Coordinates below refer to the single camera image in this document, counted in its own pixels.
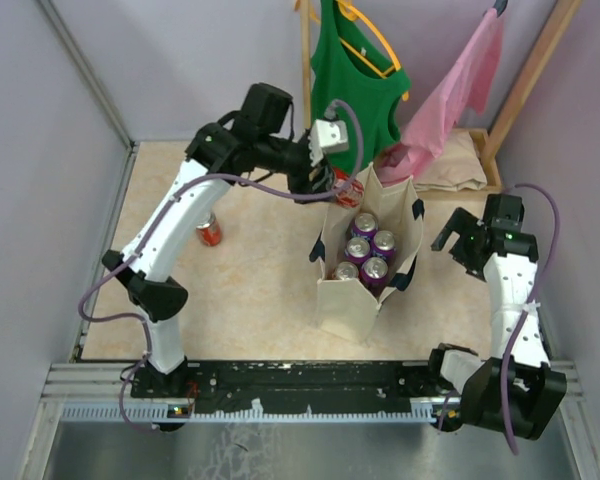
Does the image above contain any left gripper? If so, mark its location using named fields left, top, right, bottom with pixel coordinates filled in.
left=259, top=133, right=338, bottom=206

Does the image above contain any red Coke can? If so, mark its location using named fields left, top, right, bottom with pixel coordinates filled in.
left=334, top=168, right=364, bottom=209
left=196, top=211, right=223, bottom=247

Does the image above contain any purple fanta can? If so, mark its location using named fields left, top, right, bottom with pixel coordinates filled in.
left=360, top=257, right=389, bottom=296
left=350, top=212, right=379, bottom=242
left=332, top=261, right=359, bottom=281
left=371, top=230, right=397, bottom=265
left=344, top=236, right=372, bottom=267

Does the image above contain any beige canvas tote bag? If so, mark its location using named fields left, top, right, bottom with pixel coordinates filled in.
left=309, top=166, right=424, bottom=343

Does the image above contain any purple Fanta can top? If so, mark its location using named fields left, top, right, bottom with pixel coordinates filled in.
left=371, top=230, right=397, bottom=265

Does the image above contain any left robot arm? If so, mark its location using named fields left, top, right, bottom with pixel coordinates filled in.
left=102, top=83, right=348, bottom=397

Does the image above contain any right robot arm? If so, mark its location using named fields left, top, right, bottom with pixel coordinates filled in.
left=426, top=193, right=567, bottom=442

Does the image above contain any beige folded cloth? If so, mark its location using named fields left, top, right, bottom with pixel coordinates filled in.
left=414, top=130, right=487, bottom=192

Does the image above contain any wooden clothes rack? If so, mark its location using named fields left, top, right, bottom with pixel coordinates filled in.
left=294, top=0, right=583, bottom=202

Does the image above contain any green tank top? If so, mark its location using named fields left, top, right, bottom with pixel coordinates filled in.
left=311, top=1, right=411, bottom=168

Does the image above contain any pink shirt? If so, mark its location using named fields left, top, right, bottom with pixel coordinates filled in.
left=375, top=6, right=504, bottom=186

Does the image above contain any yellow clothes hanger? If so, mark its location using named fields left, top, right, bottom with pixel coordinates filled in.
left=336, top=1, right=406, bottom=79

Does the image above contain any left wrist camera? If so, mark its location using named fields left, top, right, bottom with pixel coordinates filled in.
left=309, top=119, right=349, bottom=158

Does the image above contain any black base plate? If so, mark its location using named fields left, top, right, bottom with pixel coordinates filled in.
left=131, top=360, right=451, bottom=414

